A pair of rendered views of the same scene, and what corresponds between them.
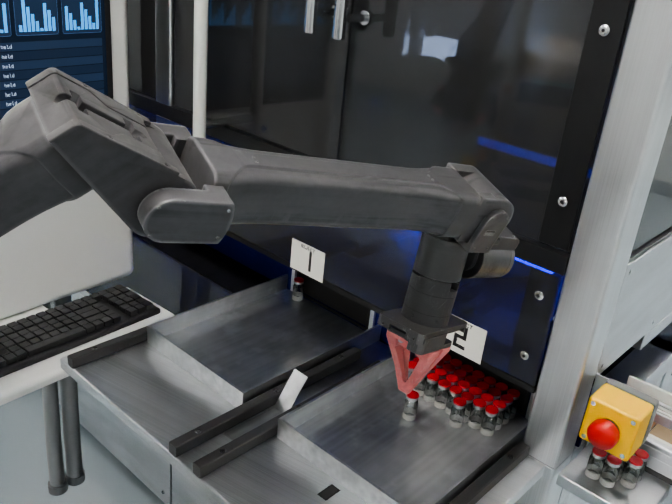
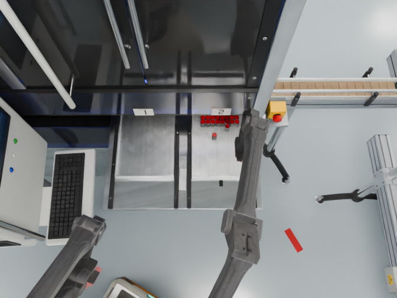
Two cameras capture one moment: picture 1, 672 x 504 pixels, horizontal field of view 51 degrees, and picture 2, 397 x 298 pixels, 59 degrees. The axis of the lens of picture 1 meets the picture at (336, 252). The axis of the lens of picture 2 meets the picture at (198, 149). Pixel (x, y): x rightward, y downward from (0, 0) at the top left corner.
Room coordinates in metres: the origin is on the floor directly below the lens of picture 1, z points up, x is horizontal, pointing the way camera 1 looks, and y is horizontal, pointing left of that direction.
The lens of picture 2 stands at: (0.48, 0.34, 2.39)
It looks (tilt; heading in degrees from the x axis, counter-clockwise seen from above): 68 degrees down; 319
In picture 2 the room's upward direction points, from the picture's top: straight up
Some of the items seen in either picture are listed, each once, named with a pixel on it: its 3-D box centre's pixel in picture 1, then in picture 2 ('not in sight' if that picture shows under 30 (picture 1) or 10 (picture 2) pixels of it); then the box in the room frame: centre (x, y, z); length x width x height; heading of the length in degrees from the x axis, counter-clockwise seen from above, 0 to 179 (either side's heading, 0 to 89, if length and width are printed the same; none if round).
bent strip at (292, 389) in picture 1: (267, 404); (182, 172); (0.89, 0.08, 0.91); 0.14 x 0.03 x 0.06; 139
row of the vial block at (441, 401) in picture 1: (448, 397); (219, 123); (0.96, -0.21, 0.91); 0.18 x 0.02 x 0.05; 50
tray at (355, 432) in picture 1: (415, 423); (220, 141); (0.90, -0.15, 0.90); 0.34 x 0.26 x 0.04; 140
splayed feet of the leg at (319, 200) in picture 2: not in sight; (355, 197); (0.23, -0.84, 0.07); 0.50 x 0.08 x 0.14; 50
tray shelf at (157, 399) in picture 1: (304, 403); (183, 158); (0.95, 0.03, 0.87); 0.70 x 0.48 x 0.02; 50
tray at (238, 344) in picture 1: (267, 332); (146, 142); (1.12, 0.11, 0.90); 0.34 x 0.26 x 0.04; 140
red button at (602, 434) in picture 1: (604, 432); (277, 117); (0.79, -0.39, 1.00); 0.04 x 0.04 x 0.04; 50
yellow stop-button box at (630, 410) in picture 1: (617, 419); (276, 108); (0.82, -0.42, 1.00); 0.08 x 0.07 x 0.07; 140
